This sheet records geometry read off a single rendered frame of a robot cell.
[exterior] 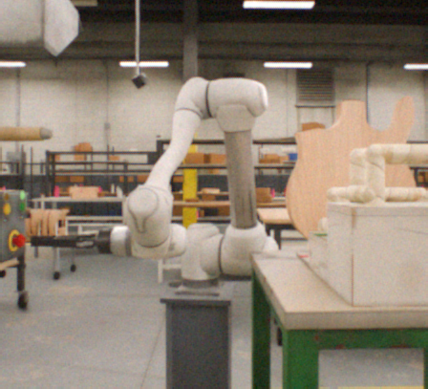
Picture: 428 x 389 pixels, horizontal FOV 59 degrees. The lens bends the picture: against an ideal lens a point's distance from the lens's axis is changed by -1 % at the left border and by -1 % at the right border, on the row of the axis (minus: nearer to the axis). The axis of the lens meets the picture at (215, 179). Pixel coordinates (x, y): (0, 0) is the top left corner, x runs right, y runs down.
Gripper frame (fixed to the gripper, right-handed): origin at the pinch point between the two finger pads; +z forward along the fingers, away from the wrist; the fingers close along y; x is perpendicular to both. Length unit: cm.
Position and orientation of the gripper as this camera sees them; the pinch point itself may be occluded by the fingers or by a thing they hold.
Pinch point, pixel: (43, 241)
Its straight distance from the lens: 121.3
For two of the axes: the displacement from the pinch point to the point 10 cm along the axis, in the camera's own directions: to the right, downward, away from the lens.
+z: -10.0, 0.0, -0.2
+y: -0.2, 0.1, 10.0
